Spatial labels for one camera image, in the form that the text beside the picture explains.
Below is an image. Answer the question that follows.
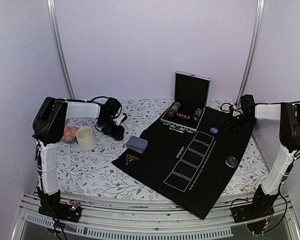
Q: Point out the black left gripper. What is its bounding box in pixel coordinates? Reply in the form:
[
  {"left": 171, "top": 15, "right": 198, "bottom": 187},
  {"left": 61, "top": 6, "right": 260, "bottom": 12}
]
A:
[{"left": 99, "top": 118, "right": 125, "bottom": 141}]

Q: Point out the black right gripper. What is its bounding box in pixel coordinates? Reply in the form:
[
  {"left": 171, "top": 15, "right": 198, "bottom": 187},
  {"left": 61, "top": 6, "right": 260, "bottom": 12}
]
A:
[{"left": 217, "top": 112, "right": 256, "bottom": 134}]

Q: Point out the purple small blind button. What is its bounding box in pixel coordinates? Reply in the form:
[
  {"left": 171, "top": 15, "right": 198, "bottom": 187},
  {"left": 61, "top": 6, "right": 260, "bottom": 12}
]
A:
[{"left": 210, "top": 127, "right": 219, "bottom": 134}]

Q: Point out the black white dealer button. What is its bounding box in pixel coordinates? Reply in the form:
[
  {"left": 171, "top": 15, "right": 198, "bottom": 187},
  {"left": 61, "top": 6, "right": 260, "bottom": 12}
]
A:
[{"left": 225, "top": 156, "right": 238, "bottom": 168}]

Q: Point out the blue playing card deck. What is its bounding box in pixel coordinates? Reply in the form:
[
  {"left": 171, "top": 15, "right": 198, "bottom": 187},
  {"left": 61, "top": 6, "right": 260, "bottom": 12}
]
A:
[{"left": 126, "top": 136, "right": 148, "bottom": 154}]

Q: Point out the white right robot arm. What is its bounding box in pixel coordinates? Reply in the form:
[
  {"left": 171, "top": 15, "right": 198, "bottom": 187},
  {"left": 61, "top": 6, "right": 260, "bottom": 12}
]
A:
[{"left": 221, "top": 94, "right": 300, "bottom": 218}]

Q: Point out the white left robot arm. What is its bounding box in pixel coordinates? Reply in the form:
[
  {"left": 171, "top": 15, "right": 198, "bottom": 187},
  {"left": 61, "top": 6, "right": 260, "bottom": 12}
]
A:
[{"left": 32, "top": 96, "right": 127, "bottom": 217}]

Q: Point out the cream cylindrical cup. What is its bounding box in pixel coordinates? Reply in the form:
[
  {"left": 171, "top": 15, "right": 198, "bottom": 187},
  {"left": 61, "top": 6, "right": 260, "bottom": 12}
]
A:
[{"left": 75, "top": 126, "right": 98, "bottom": 151}]

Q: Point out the green blue black chip row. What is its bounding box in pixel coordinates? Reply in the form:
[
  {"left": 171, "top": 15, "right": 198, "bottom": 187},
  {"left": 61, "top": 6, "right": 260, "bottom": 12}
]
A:
[{"left": 192, "top": 108, "right": 203, "bottom": 122}]

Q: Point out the red patterned small bowl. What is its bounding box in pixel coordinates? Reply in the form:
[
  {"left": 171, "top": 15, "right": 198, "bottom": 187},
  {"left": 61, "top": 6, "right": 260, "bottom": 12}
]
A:
[{"left": 61, "top": 125, "right": 79, "bottom": 144}]

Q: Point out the triangular all in button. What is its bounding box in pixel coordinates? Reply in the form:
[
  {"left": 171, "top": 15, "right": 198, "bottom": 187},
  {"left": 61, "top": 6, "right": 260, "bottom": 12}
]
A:
[{"left": 126, "top": 153, "right": 139, "bottom": 166}]

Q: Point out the aluminium poker chip case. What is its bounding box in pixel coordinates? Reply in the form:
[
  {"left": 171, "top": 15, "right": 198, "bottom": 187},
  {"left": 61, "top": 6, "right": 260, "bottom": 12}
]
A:
[{"left": 160, "top": 70, "right": 211, "bottom": 134}]

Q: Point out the red dice row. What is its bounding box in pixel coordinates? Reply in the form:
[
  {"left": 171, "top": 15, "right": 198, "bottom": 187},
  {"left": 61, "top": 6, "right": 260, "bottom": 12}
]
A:
[{"left": 176, "top": 113, "right": 191, "bottom": 120}]

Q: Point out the black poker table mat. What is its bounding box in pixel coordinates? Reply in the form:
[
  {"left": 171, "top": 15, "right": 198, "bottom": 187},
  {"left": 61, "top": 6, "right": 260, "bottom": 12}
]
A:
[{"left": 112, "top": 107, "right": 253, "bottom": 219}]

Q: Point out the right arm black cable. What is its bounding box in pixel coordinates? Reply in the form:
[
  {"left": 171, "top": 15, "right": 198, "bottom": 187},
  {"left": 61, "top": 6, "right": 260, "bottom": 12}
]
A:
[{"left": 219, "top": 99, "right": 300, "bottom": 113}]

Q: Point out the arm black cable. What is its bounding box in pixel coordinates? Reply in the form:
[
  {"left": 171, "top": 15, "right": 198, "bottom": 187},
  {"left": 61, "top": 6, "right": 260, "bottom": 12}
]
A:
[
  {"left": 54, "top": 96, "right": 111, "bottom": 104},
  {"left": 219, "top": 99, "right": 300, "bottom": 113}
]

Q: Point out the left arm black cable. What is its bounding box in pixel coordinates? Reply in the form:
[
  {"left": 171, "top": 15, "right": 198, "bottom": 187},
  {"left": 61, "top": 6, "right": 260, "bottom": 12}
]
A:
[{"left": 54, "top": 96, "right": 111, "bottom": 104}]

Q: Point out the right aluminium frame post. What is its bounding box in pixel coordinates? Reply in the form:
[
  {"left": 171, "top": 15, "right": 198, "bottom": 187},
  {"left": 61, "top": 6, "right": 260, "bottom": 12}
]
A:
[{"left": 236, "top": 0, "right": 265, "bottom": 105}]

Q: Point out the aluminium frame post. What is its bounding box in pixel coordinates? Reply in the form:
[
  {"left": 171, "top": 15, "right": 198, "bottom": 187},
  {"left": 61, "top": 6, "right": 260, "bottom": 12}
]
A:
[
  {"left": 236, "top": 0, "right": 265, "bottom": 105},
  {"left": 46, "top": 0, "right": 76, "bottom": 99}
]

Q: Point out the front aluminium rail base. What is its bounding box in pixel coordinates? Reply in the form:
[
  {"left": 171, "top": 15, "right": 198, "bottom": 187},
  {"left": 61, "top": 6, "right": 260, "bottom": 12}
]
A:
[{"left": 11, "top": 193, "right": 300, "bottom": 240}]

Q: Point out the left aluminium frame post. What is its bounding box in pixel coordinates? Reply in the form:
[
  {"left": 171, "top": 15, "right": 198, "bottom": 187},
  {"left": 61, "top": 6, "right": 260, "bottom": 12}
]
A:
[{"left": 46, "top": 0, "right": 76, "bottom": 99}]

